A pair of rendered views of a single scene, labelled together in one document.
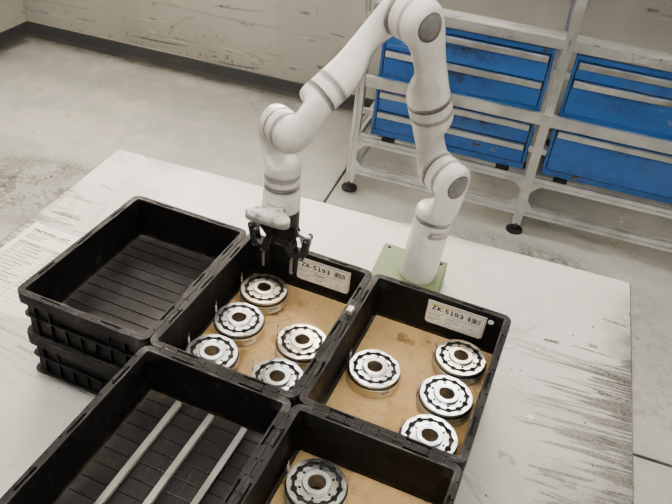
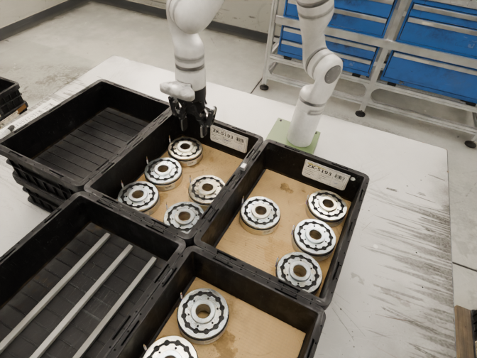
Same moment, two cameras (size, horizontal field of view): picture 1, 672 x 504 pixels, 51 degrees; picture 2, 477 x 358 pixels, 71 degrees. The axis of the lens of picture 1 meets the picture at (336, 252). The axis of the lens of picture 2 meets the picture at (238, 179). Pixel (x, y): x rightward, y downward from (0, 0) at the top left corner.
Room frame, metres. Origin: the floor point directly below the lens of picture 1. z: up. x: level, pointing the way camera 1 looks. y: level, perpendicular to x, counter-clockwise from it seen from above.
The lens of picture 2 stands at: (0.43, -0.08, 1.53)
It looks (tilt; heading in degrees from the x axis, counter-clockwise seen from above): 46 degrees down; 4
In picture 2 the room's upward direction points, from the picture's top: 5 degrees clockwise
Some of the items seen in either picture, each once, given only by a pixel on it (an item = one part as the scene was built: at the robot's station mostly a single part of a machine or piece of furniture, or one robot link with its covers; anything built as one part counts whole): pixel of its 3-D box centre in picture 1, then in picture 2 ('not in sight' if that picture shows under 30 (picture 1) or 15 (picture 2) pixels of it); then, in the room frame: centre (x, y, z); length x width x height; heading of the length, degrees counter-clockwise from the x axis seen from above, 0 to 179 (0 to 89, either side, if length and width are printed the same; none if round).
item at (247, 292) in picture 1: (264, 289); (185, 148); (1.17, 0.15, 0.86); 0.10 x 0.10 x 0.01
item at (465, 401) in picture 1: (446, 395); (314, 236); (0.92, -0.24, 0.86); 0.10 x 0.10 x 0.01
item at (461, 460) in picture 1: (412, 359); (289, 208); (0.95, -0.17, 0.92); 0.40 x 0.30 x 0.02; 161
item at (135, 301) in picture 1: (142, 281); (97, 140); (1.14, 0.40, 0.87); 0.40 x 0.30 x 0.11; 161
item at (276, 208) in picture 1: (277, 197); (186, 75); (1.14, 0.12, 1.12); 0.11 x 0.09 x 0.06; 162
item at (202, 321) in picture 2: (316, 482); (203, 311); (0.70, -0.01, 0.86); 0.05 x 0.05 x 0.01
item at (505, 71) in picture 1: (456, 95); (331, 28); (2.92, -0.44, 0.60); 0.72 x 0.03 x 0.56; 76
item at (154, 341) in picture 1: (269, 308); (182, 163); (1.05, 0.12, 0.92); 0.40 x 0.30 x 0.02; 161
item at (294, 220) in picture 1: (280, 222); (192, 96); (1.16, 0.12, 1.04); 0.08 x 0.08 x 0.09
